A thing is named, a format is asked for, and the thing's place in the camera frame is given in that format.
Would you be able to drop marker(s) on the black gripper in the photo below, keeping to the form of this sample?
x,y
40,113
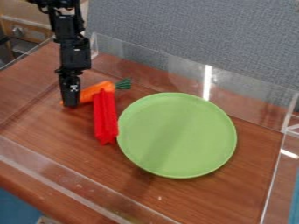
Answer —
x,y
75,60

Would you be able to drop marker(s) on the orange toy carrot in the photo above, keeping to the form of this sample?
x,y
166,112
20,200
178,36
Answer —
x,y
107,85

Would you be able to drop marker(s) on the wooden shelf with knob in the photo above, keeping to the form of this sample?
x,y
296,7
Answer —
x,y
19,29

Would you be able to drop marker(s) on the cardboard box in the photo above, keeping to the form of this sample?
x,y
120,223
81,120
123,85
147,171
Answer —
x,y
29,12

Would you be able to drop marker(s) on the green round plate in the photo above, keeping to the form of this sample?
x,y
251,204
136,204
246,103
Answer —
x,y
176,136

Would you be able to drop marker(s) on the clear acrylic triangle bracket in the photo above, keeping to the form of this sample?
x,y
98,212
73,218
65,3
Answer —
x,y
94,45

